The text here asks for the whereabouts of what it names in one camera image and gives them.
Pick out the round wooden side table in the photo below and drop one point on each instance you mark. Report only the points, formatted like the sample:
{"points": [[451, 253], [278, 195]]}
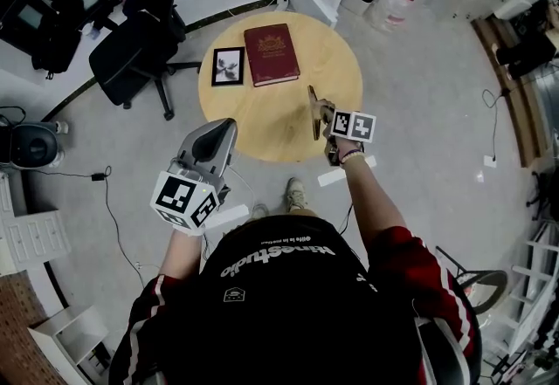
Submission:
{"points": [[262, 121]]}

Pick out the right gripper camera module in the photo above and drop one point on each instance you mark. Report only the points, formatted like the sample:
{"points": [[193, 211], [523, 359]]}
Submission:
{"points": [[333, 154]]}

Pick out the white open shelf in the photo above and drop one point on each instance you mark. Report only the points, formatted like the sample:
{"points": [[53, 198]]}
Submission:
{"points": [[74, 331]]}

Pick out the black power adapter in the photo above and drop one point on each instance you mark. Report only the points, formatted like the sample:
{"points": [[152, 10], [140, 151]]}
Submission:
{"points": [[98, 177]]}

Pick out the white paper strip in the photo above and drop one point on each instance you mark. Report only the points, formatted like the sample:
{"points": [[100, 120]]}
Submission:
{"points": [[332, 178]]}

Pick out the person's left forearm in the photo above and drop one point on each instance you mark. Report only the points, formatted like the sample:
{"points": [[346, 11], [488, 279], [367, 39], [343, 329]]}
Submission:
{"points": [[183, 256]]}

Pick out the black picture frame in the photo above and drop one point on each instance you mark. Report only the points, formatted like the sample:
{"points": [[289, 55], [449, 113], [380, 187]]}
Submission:
{"points": [[228, 66]]}

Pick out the wooden steps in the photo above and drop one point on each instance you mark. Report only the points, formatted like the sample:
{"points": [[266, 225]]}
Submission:
{"points": [[524, 112]]}

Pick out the black chair with castors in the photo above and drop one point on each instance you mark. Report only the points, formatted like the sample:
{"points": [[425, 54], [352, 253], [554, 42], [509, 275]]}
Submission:
{"points": [[546, 200]]}

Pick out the white wristband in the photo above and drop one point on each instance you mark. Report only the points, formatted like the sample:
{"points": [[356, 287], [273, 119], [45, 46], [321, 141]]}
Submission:
{"points": [[188, 231]]}

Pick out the black backpack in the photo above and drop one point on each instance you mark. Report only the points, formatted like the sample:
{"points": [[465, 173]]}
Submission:
{"points": [[57, 34]]}

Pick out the red hardcover book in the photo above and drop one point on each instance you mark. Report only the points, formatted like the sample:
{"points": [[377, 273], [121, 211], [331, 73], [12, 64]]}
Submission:
{"points": [[271, 53]]}

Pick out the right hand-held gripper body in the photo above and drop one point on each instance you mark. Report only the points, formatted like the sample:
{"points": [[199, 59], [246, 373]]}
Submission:
{"points": [[354, 126]]}

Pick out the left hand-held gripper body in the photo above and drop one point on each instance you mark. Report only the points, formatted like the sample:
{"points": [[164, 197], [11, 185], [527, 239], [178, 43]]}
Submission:
{"points": [[174, 197]]}

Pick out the white power strip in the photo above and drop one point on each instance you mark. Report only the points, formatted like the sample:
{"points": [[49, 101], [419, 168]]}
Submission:
{"points": [[231, 214]]}

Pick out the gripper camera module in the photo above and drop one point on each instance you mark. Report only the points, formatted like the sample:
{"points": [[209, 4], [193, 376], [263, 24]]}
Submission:
{"points": [[333, 154], [223, 195]]}

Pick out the black oval plastic shell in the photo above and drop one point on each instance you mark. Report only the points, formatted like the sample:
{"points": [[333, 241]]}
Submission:
{"points": [[32, 145]]}

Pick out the white paper sheet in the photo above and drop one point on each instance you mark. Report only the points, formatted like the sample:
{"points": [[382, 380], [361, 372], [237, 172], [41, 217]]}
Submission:
{"points": [[490, 161]]}

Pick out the person's left shoe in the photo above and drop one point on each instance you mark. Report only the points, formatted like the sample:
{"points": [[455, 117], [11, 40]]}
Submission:
{"points": [[260, 211]]}

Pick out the white drawer cabinet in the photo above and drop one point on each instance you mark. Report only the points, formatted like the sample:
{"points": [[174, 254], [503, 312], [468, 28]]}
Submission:
{"points": [[35, 239]]}

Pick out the person's torso in black shirt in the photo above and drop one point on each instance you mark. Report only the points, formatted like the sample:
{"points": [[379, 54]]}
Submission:
{"points": [[284, 309]]}

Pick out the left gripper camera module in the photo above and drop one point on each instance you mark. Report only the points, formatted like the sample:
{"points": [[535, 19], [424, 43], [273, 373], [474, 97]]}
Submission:
{"points": [[223, 195]]}

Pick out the person's right shoe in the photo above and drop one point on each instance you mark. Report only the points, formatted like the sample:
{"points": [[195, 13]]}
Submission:
{"points": [[296, 195]]}

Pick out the person's shoe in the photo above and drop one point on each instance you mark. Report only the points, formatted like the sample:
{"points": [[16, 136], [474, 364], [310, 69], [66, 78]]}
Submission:
{"points": [[296, 195], [260, 211]]}

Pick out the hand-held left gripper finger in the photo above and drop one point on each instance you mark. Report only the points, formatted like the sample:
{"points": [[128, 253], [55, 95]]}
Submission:
{"points": [[227, 160], [185, 152]]}

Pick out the black high-back office chair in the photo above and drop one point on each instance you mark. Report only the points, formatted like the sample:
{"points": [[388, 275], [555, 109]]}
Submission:
{"points": [[131, 56]]}

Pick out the person's right forearm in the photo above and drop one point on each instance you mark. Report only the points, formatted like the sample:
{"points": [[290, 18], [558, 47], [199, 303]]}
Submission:
{"points": [[375, 208]]}

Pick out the white metal rack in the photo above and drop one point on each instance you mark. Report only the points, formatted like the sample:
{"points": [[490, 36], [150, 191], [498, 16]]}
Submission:
{"points": [[543, 245]]}

